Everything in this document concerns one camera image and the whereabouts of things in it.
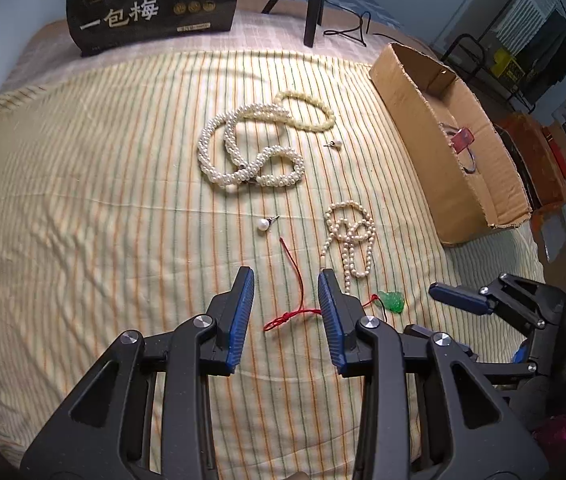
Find thick white pearl necklace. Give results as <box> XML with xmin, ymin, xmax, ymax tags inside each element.
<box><xmin>198</xmin><ymin>102</ymin><xmax>306</xmax><ymax>190</ymax></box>

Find yellow crate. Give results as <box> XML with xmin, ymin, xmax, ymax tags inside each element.
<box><xmin>493</xmin><ymin>49</ymin><xmax>524</xmax><ymax>81</ymax></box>

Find yellowish bead necklace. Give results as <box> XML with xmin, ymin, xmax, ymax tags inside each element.
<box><xmin>243</xmin><ymin>90</ymin><xmax>337</xmax><ymax>133</ymax></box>

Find cardboard box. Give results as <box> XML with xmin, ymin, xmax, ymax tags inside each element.
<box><xmin>369</xmin><ymin>42</ymin><xmax>534</xmax><ymax>247</ymax></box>

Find tan plaid blanket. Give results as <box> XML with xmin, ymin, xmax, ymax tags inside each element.
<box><xmin>0</xmin><ymin>0</ymin><xmax>438</xmax><ymax>111</ymax></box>

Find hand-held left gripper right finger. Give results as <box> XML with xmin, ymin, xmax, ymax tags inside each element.
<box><xmin>317</xmin><ymin>268</ymin><xmax>548</xmax><ymax>480</ymax></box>

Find dark hanging clothes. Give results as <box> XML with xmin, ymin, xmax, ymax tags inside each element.
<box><xmin>518</xmin><ymin>10</ymin><xmax>566</xmax><ymax>101</ymax></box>

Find black clothes rack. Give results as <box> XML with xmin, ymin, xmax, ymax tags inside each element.
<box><xmin>440</xmin><ymin>0</ymin><xmax>566</xmax><ymax>113</ymax></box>

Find black snack bag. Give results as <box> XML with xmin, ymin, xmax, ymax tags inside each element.
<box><xmin>64</xmin><ymin>0</ymin><xmax>242</xmax><ymax>57</ymax></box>

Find red cord jade pendant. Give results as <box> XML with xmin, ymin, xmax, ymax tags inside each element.
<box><xmin>263</xmin><ymin>236</ymin><xmax>406</xmax><ymax>332</ymax></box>

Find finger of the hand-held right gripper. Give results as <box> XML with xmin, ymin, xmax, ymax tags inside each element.
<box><xmin>403</xmin><ymin>324</ymin><xmax>538</xmax><ymax>386</ymax></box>
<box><xmin>428</xmin><ymin>272</ymin><xmax>566</xmax><ymax>333</ymax></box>

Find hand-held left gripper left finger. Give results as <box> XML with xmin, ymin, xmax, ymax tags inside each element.
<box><xmin>20</xmin><ymin>266</ymin><xmax>256</xmax><ymax>480</ymax></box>

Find red watch strap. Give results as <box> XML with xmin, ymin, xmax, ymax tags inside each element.
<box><xmin>445</xmin><ymin>127</ymin><xmax>476</xmax><ymax>153</ymax></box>

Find ring light with black tripod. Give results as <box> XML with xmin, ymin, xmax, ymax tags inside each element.
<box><xmin>263</xmin><ymin>0</ymin><xmax>331</xmax><ymax>47</ymax></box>

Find striped towel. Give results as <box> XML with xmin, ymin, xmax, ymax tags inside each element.
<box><xmin>498</xmin><ymin>0</ymin><xmax>546</xmax><ymax>56</ymax></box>

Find small pearl necklace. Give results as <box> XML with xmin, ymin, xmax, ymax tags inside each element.
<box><xmin>320</xmin><ymin>201</ymin><xmax>378</xmax><ymax>293</ymax></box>

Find black cable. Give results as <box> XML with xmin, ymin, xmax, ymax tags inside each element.
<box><xmin>324</xmin><ymin>11</ymin><xmax>404</xmax><ymax>47</ymax></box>

